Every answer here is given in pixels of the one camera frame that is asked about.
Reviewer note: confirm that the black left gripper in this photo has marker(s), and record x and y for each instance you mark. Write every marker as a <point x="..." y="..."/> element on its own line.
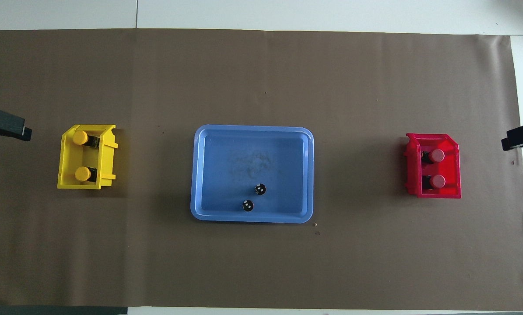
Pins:
<point x="1" y="122"/>

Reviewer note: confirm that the yellow push button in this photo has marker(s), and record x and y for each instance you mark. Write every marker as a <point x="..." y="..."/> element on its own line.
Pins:
<point x="80" y="138"/>
<point x="82" y="174"/>

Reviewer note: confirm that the red push button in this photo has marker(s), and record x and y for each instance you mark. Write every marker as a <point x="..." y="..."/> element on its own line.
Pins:
<point x="437" y="155"/>
<point x="437" y="181"/>

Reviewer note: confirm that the blue plastic tray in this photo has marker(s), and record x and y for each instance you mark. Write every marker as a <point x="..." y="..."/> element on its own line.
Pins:
<point x="235" y="166"/>

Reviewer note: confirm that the yellow plastic bin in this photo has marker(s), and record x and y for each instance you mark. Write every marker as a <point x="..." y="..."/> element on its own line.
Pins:
<point x="67" y="162"/>

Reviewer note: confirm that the red plastic bin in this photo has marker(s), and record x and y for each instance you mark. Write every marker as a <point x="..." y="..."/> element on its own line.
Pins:
<point x="453" y="170"/>

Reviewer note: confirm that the small black round cap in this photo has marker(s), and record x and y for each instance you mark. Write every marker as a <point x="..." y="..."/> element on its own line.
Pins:
<point x="248" y="205"/>
<point x="260" y="189"/>

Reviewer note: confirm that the brown paper table mat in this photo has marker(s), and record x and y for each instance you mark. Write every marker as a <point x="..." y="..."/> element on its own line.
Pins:
<point x="261" y="267"/>

